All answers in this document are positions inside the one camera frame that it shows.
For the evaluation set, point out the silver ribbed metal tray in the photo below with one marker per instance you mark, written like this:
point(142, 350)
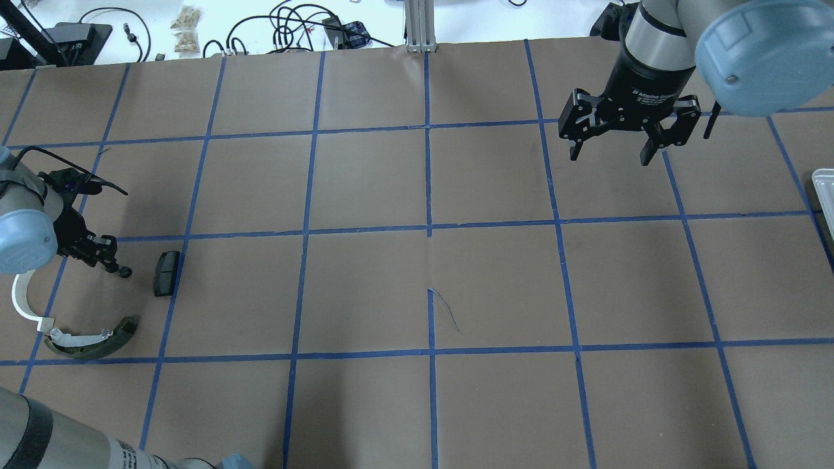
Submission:
point(822, 182)

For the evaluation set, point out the aluminium frame post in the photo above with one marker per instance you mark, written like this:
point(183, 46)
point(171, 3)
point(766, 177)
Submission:
point(420, 26)

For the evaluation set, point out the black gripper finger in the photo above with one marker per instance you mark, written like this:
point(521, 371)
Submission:
point(111, 267)
point(650, 148)
point(575, 150)

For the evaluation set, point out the olive brake shoe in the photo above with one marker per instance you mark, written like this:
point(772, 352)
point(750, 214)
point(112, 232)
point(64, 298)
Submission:
point(92, 347)

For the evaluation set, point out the black power adapter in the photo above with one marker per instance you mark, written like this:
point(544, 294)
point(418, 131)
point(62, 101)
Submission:
point(613, 22)

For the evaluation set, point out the white curved plastic part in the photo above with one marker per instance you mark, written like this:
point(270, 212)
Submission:
point(20, 302)

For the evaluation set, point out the black brake pad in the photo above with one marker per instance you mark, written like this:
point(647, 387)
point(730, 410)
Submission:
point(166, 273)

